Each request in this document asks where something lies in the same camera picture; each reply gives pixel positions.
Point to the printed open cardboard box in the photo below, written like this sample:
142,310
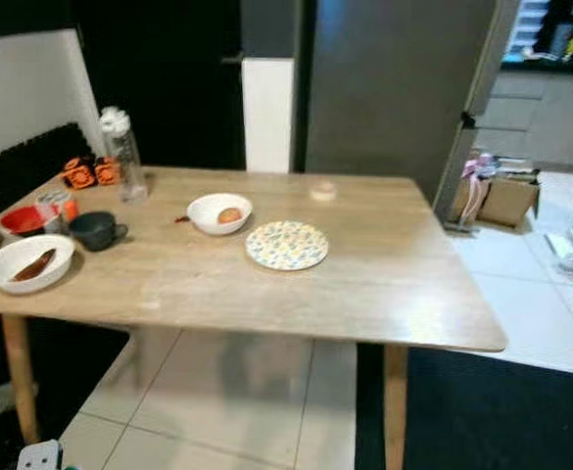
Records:
511,201

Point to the brown sweet potato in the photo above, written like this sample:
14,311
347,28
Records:
33,265

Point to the white ceramic bowl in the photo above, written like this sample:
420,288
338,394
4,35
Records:
202,217
2,276

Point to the dark grey mug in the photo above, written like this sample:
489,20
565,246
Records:
93,232

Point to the clear water bottle white lid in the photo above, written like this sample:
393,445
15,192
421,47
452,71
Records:
122,157

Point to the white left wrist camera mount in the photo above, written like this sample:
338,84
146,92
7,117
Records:
39,456

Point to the black door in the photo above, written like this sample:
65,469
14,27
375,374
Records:
168,88

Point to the grey cabinet black countertop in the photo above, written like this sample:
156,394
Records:
550,117

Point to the grey duct tape roll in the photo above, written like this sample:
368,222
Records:
49,197

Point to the orange black small device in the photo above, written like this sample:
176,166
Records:
78,173
108,171

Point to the grey steel fridge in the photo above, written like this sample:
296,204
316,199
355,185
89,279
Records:
394,88

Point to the red bowl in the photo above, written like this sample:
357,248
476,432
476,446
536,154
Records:
23,220

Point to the reddish apple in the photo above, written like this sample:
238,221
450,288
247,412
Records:
229,215

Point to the beige tape roll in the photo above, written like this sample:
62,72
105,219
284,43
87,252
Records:
322,191

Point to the floral print plate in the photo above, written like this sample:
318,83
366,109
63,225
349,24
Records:
286,247

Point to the wooden dining table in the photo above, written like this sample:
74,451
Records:
345,284

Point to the small orange cup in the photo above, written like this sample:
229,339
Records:
69,208

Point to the black foam wall panel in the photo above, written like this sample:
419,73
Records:
22,166

